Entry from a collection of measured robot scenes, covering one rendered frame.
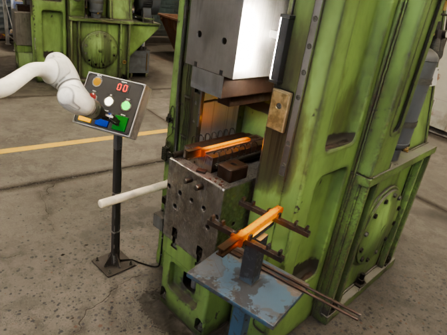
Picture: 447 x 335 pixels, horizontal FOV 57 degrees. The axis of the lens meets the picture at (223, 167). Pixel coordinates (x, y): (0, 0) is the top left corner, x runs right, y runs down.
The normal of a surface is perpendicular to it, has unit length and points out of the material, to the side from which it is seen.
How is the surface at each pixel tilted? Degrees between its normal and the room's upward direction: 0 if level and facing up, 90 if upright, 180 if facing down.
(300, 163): 90
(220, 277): 0
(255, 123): 90
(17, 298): 0
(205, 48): 90
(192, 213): 90
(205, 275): 0
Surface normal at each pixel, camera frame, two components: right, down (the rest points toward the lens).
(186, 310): -0.70, 0.21
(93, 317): 0.14, -0.90
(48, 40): 0.51, 0.43
